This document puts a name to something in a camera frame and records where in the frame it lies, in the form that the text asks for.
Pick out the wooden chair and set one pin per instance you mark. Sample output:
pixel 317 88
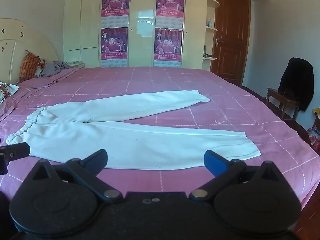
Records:
pixel 283 100

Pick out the pink checked bedspread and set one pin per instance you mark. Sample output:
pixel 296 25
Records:
pixel 225 110

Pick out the dark shelf item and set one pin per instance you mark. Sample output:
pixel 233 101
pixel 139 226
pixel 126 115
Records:
pixel 206 54

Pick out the red white bag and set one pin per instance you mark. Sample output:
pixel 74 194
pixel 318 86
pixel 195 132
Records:
pixel 314 135

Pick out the yellow item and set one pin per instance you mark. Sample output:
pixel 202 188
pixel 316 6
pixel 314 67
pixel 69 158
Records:
pixel 316 111

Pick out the cream wardrobe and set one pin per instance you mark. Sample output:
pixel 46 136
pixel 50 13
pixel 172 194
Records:
pixel 141 17

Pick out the cream corner shelf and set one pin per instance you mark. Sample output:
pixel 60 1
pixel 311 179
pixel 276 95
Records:
pixel 212 3

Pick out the orange patterned pillow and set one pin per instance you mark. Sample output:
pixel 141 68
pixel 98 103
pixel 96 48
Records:
pixel 29 66

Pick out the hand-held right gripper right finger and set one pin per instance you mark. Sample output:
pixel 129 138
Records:
pixel 214 163

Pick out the folded pale cloth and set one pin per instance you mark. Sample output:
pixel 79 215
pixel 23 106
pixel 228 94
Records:
pixel 75 64

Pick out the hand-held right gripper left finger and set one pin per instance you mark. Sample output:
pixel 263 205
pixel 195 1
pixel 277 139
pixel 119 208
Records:
pixel 97 159

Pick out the black jacket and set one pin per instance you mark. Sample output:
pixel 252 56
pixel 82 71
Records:
pixel 297 77

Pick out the white pants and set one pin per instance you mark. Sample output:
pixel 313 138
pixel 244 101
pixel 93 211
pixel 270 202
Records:
pixel 130 140

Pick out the cream headboard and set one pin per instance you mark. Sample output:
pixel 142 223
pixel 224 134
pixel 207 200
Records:
pixel 15 37

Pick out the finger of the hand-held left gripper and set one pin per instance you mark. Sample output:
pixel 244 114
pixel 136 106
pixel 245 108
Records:
pixel 18 151
pixel 3 167

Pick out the white patterned pillow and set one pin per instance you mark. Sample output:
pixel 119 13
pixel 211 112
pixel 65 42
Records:
pixel 6 90

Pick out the brown wooden door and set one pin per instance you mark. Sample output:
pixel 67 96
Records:
pixel 231 37

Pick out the grey crumpled cloth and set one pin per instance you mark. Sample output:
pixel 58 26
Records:
pixel 53 68

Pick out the teal bottle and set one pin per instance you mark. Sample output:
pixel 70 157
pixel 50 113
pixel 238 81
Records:
pixel 210 23

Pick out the purple wall poster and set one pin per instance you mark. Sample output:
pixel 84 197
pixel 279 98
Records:
pixel 170 5
pixel 168 47
pixel 114 47
pixel 115 5

